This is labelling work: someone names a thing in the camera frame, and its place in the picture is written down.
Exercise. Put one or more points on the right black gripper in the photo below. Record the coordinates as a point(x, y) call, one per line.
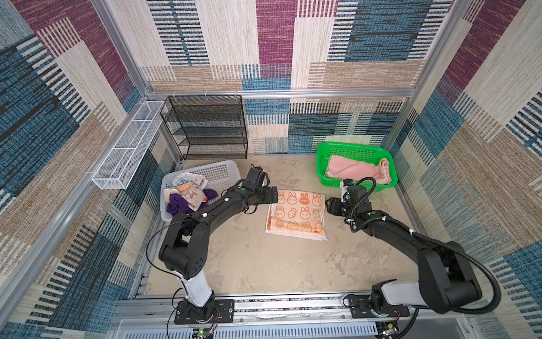
point(333, 206)

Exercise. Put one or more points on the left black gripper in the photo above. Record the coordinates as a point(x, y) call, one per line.
point(267, 195)

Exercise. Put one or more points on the orange patterned towel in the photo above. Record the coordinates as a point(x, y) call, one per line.
point(297, 214)

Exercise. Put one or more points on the pink towel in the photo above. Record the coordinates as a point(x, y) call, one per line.
point(339, 167)

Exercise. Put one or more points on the green plastic basket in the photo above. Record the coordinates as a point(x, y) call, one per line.
point(365, 153)

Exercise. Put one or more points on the white plastic laundry basket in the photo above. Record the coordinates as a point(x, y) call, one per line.
point(220, 176)

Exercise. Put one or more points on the purple towel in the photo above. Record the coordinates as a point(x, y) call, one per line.
point(178, 204)

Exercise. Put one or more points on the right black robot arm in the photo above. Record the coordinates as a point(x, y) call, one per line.
point(445, 279)

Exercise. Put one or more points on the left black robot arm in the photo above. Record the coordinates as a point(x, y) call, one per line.
point(185, 247)

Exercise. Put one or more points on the white printed rabbit towel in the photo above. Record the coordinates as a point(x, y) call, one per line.
point(190, 186)

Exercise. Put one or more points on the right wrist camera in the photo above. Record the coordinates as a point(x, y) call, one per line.
point(345, 184)

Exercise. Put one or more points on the black wire mesh shelf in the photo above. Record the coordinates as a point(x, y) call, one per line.
point(207, 126)

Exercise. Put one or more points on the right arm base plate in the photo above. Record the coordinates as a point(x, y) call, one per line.
point(362, 307)

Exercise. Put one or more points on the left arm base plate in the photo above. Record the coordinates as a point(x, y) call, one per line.
point(221, 311)

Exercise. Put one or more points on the white wire mesh tray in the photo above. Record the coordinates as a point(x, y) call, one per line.
point(121, 163)

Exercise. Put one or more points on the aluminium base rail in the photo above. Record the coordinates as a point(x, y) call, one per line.
point(291, 315)

